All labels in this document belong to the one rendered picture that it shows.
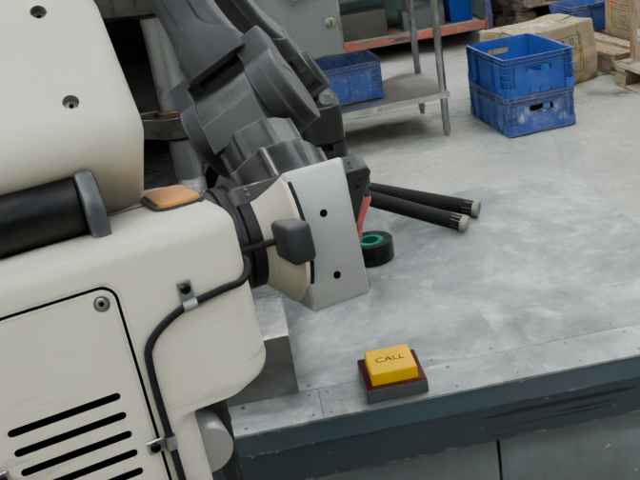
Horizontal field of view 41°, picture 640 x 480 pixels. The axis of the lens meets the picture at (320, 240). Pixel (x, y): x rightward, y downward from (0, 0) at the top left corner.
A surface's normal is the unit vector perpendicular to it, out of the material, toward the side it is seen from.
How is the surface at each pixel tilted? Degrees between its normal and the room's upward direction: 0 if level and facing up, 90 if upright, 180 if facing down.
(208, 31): 65
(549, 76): 91
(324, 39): 90
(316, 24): 90
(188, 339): 82
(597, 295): 0
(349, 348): 0
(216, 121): 49
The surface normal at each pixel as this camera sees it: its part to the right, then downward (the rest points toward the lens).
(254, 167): -0.48, -0.24
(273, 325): -0.16, -0.91
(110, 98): 0.52, -0.47
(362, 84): 0.16, 0.38
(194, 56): -0.25, 0.00
